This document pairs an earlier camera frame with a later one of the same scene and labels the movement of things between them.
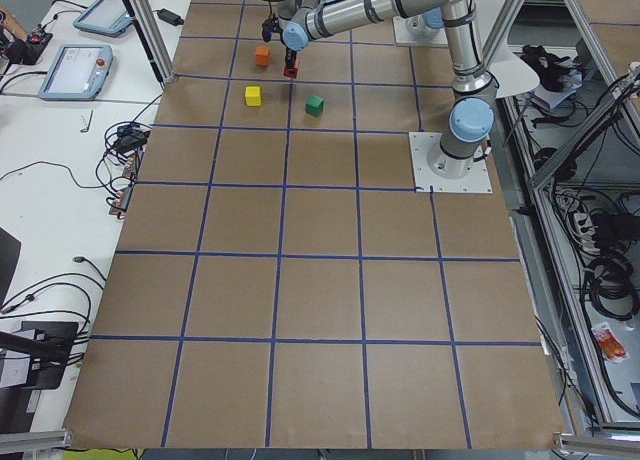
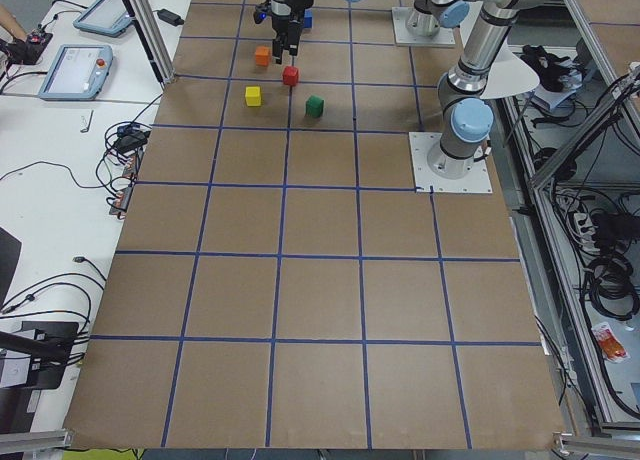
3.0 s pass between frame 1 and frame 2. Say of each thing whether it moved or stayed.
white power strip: stayed
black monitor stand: stayed
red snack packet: stayed
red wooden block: moved
